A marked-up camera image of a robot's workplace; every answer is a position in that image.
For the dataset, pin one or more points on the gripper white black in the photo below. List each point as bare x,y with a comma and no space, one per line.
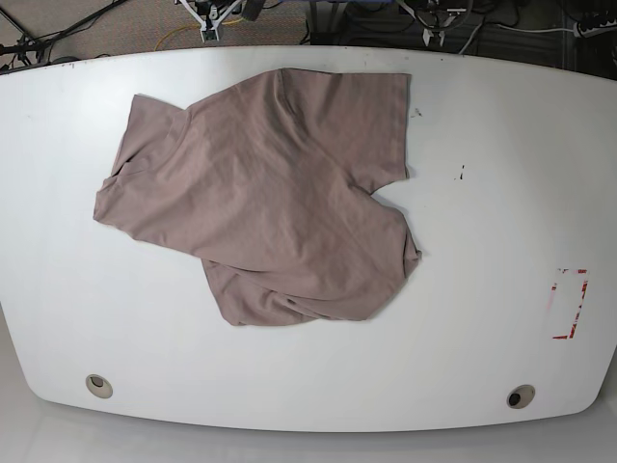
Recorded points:
437,33
213,16

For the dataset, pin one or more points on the mauve brown T-shirt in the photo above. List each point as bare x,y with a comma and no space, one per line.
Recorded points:
270,183

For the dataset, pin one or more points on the white power strip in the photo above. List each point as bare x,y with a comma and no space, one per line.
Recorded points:
595,24

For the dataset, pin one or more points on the black tripod stand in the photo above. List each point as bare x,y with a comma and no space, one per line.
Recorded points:
27,52

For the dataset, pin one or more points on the red tape rectangle marker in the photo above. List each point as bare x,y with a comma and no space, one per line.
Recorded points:
567,296

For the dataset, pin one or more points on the right table cable grommet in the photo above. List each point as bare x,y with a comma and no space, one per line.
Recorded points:
520,397

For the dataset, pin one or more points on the table cable grommet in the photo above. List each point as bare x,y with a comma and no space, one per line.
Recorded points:
99,386
520,397

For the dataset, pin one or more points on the left table cable grommet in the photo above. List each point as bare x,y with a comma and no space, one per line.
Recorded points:
99,386

